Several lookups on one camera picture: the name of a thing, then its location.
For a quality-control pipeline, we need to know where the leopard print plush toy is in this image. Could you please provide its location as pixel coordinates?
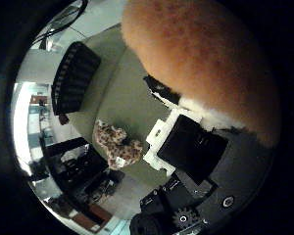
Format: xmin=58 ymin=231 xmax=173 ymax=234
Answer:
xmin=93 ymin=118 xmax=144 ymax=170

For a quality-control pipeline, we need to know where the orange and white plush toy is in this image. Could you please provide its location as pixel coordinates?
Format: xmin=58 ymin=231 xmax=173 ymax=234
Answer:
xmin=121 ymin=0 xmax=282 ymax=148

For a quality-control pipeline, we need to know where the olive green table cover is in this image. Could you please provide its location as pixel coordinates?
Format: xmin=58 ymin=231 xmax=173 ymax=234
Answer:
xmin=68 ymin=23 xmax=174 ymax=188

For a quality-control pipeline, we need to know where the black computer with blue lights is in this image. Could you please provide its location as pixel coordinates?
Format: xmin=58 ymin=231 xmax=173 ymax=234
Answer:
xmin=43 ymin=136 xmax=125 ymax=204

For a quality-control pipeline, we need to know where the black slatted plastic basket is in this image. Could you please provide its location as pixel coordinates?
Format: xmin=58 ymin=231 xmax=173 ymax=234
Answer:
xmin=51 ymin=41 xmax=102 ymax=116

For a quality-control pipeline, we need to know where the black overhead cable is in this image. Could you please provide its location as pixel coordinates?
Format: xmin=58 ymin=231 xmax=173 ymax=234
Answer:
xmin=32 ymin=0 xmax=89 ymax=45

